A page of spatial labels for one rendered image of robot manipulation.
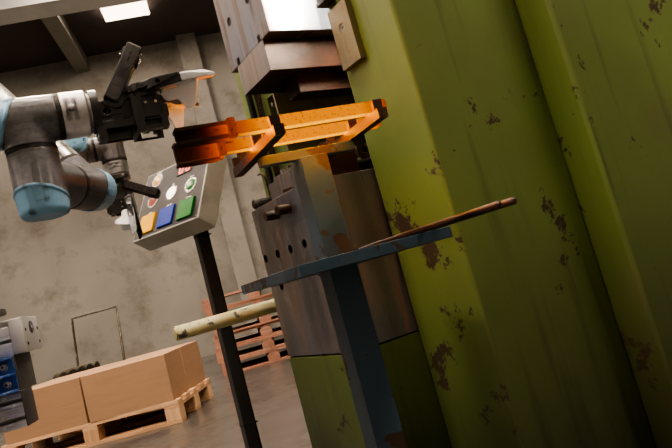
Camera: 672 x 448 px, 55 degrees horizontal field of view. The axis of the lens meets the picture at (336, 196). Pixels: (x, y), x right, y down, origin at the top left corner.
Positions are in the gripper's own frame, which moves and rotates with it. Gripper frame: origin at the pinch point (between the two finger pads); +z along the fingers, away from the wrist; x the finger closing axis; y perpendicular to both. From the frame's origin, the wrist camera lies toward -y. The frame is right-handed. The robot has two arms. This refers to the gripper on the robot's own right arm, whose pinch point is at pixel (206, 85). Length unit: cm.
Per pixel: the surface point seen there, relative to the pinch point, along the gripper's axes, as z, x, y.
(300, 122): 14.9, 1.5, 9.6
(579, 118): 100, -16, 16
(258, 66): 35, -64, -26
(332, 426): 29, -63, 77
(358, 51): 51, -33, -16
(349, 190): 43, -44, 18
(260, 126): 7.3, 1.5, 9.2
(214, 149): 1.7, -11.4, 8.8
